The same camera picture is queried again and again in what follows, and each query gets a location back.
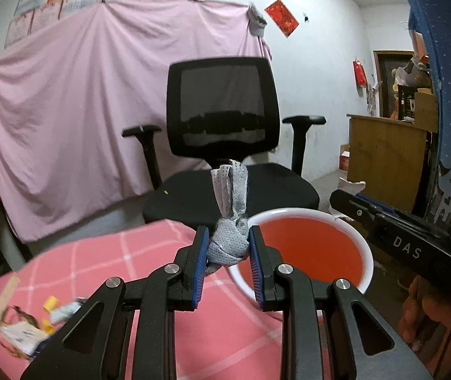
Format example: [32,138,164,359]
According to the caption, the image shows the right hand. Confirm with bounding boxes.
[397,276,451,379]

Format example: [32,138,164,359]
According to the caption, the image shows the red paper wall decoration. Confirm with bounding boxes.
[265,0,299,38]

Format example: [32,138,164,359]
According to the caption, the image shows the black office chair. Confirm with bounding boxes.
[122,57,327,229]

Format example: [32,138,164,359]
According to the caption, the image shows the pale green wrapper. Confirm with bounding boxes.
[49,299,85,325]

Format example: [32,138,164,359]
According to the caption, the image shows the dried leaf twig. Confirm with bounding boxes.
[0,305,40,328]

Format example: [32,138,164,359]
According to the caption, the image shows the white printed paper packet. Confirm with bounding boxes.
[0,321,50,358]

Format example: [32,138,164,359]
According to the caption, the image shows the red fire extinguisher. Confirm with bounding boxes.
[352,59,368,87]

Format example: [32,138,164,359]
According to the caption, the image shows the grey wrapper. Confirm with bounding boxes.
[206,160,249,275]

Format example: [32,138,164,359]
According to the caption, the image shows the pink checked tablecloth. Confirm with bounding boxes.
[0,218,334,380]

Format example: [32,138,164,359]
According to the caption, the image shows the yellow cap far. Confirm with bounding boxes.
[43,295,60,313]

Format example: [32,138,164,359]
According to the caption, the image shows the pink hanging sheet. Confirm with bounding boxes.
[0,0,271,243]

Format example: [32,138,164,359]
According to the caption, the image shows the wooden cabinet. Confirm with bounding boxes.
[347,114,428,212]

